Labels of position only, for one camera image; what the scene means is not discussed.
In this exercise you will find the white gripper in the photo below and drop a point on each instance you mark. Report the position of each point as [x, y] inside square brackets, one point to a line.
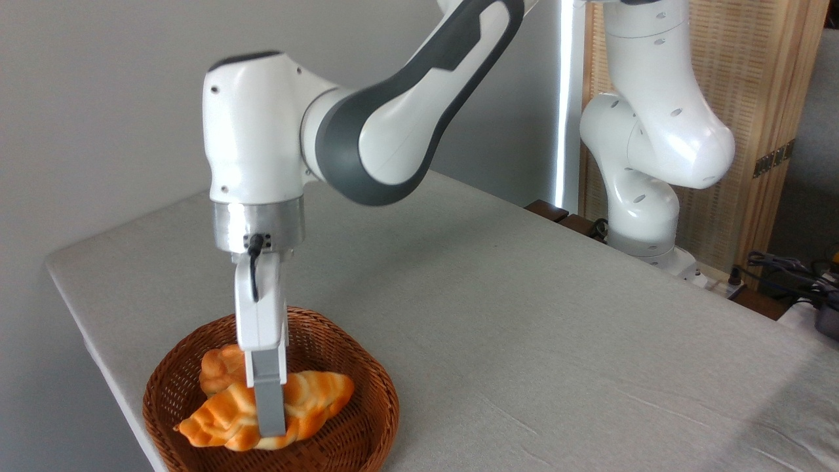
[265, 314]

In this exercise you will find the long braided bread loaf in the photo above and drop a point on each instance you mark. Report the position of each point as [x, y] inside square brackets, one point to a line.
[314, 393]

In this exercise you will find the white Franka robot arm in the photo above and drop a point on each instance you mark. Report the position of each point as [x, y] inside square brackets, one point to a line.
[255, 131]

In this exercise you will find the round golden bread bun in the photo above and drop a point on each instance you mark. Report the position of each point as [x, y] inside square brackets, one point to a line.
[219, 370]

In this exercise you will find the brown wicker basket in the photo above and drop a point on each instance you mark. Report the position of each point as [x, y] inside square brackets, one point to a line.
[367, 406]

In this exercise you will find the grey tablecloth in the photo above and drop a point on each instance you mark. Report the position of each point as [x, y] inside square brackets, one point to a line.
[524, 295]

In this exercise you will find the dark brown wooden block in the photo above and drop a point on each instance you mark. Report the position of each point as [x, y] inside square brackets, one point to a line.
[547, 210]
[577, 224]

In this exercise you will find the white power strip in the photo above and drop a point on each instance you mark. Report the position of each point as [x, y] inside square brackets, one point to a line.
[718, 283]

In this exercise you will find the black metal screen hinge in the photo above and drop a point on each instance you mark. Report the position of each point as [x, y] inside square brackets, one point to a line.
[773, 158]

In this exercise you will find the white vertical post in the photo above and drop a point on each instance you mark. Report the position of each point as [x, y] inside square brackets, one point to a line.
[569, 98]

